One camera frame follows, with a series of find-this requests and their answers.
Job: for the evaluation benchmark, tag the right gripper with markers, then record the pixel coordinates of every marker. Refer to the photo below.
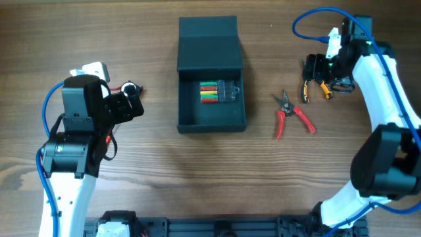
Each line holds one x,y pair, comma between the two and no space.
314,70

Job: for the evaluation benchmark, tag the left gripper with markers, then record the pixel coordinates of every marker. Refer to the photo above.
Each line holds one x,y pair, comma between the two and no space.
128,103

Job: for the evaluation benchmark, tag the black round tape measure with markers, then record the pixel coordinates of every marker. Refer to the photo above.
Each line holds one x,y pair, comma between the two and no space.
129,89

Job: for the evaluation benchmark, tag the orange black pliers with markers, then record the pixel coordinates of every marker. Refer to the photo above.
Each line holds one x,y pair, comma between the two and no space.
305,95

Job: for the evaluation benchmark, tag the red handled cutters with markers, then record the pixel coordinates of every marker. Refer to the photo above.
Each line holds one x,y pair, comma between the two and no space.
288,109

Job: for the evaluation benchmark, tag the clear case coloured screwdrivers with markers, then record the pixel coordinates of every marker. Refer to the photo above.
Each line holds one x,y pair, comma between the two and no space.
219,91

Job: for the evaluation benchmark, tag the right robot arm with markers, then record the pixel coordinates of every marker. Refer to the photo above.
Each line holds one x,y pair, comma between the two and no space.
387,166

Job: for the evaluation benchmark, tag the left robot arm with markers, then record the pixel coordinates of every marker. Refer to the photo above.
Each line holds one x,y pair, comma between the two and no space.
69,161

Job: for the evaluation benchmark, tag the dark green open box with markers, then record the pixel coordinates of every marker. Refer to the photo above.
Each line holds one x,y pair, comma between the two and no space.
209,50

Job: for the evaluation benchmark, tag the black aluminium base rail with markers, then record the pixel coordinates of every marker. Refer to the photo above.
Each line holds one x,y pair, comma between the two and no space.
281,226

